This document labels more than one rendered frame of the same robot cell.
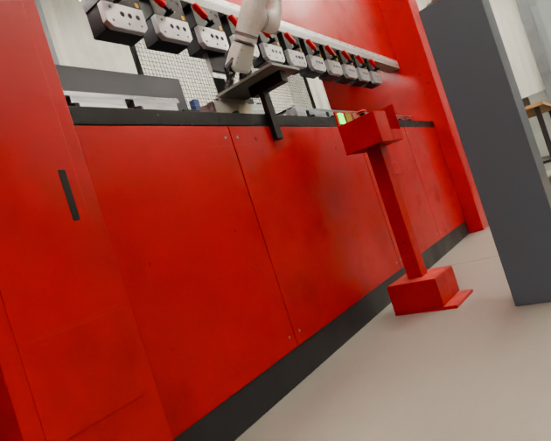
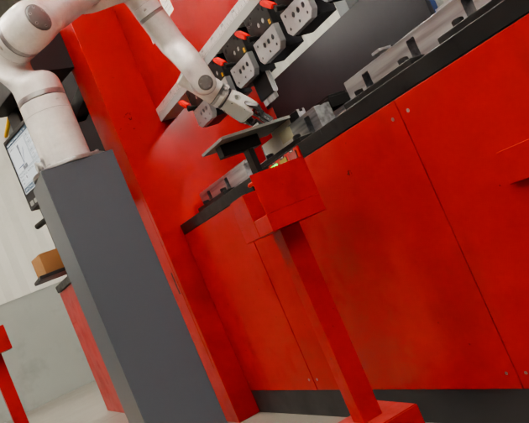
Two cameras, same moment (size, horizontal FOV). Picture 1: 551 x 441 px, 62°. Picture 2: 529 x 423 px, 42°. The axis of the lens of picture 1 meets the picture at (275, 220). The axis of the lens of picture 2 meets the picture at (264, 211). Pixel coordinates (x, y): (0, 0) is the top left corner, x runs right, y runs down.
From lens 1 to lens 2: 3.35 m
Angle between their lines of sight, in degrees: 116
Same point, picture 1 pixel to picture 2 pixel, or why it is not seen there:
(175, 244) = (233, 295)
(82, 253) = (185, 307)
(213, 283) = (254, 322)
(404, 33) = not seen: outside the picture
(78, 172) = (174, 273)
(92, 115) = (191, 224)
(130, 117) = (199, 219)
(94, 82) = (336, 41)
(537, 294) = not seen: outside the picture
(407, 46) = not seen: outside the picture
